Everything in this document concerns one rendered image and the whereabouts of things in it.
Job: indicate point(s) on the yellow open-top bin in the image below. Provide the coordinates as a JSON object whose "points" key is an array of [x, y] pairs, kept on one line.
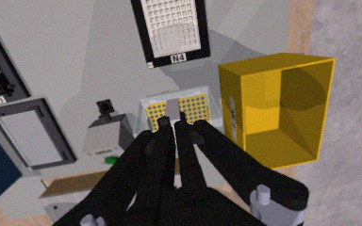
{"points": [[284, 111]]}

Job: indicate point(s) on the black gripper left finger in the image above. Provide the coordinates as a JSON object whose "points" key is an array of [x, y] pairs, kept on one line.
{"points": [[149, 152]]}

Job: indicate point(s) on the white multi-well plate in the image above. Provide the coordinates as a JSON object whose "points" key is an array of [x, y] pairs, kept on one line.
{"points": [[172, 26]]}

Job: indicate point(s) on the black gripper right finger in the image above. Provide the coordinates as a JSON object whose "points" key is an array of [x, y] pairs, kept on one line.
{"points": [[273, 198]]}

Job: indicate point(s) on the grey bench mat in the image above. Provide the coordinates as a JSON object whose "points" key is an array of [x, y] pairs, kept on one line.
{"points": [[74, 53]]}

